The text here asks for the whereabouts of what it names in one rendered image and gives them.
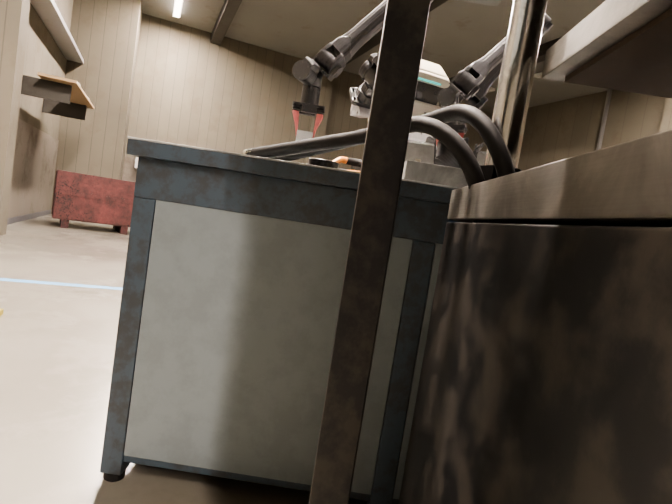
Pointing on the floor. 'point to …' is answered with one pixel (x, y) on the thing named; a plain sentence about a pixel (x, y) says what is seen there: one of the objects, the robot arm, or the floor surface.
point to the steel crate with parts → (92, 200)
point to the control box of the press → (370, 247)
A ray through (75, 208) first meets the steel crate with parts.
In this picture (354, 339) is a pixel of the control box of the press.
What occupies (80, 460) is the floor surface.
